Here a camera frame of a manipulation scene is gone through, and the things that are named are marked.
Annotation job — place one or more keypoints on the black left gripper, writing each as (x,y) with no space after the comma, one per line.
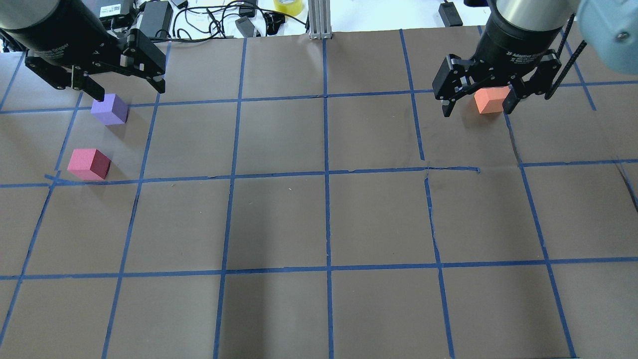
(67,39)

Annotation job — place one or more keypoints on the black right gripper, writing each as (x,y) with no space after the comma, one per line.
(518,46)

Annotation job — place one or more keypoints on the orange foam cube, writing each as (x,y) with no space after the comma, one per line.
(490,100)

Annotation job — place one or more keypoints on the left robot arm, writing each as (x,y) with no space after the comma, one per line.
(66,43)

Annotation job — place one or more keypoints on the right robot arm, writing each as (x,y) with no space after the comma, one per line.
(609,26)

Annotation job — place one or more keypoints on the purple foam cube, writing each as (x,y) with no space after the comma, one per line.
(111,111)

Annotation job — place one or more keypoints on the black power adapter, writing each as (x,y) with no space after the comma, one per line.
(155,18)

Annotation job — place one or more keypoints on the black power brick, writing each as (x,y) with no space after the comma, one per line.
(449,14)

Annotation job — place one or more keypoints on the pink foam cube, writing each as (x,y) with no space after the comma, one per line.
(89,164)

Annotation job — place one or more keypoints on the yellow tape roll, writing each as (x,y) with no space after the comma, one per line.
(289,7)

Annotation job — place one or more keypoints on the aluminium frame post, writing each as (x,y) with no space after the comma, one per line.
(320,26)

